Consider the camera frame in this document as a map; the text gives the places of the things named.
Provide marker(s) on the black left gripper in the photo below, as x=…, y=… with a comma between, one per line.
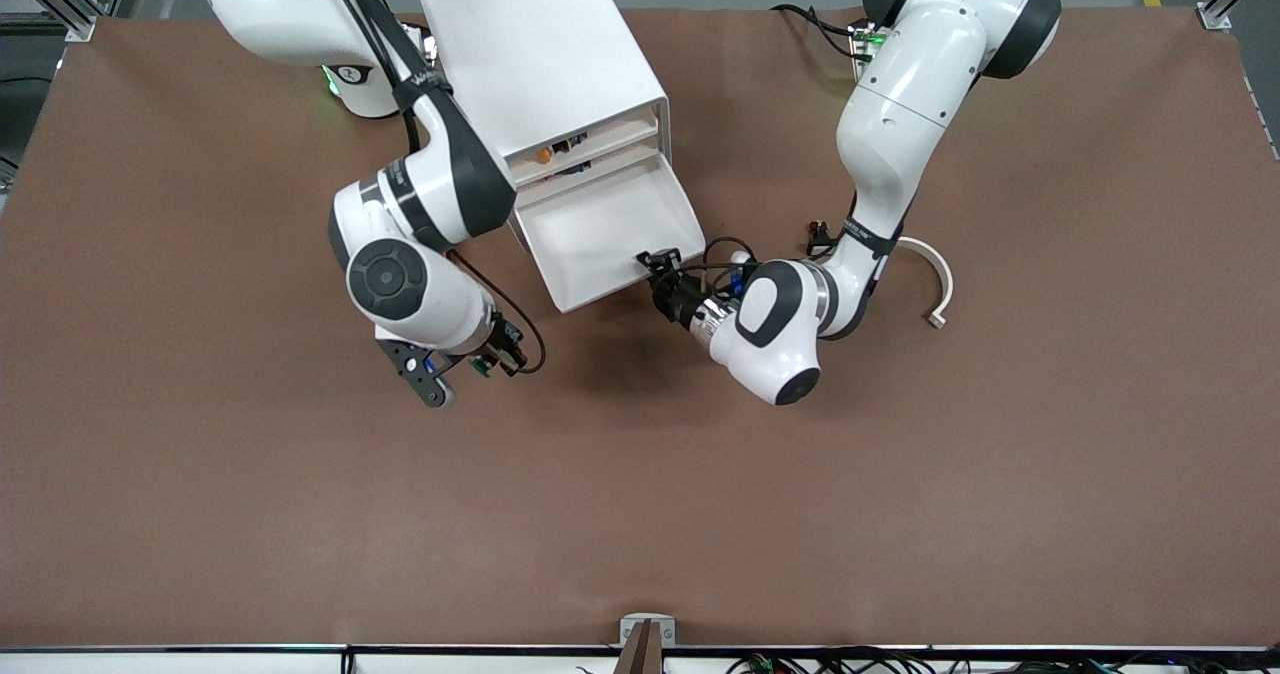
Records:
x=676, y=299

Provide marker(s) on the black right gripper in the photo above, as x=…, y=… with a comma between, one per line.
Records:
x=503, y=345

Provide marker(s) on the white plastic drawer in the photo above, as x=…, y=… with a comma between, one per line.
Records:
x=600, y=224
x=625, y=157
x=625, y=134

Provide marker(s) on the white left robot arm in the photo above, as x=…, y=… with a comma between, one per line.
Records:
x=900, y=104

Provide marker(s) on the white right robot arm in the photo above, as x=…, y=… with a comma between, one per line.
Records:
x=400, y=284

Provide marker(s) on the white drawer cabinet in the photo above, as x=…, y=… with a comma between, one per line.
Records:
x=540, y=54

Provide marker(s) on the small black part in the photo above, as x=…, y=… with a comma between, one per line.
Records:
x=572, y=167
x=574, y=142

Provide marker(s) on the black white push button switch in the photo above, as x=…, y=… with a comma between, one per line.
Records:
x=818, y=236

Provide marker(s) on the white curved plastic bracket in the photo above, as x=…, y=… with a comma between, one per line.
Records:
x=942, y=274

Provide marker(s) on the gray table clamp bracket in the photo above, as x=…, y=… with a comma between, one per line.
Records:
x=632, y=626

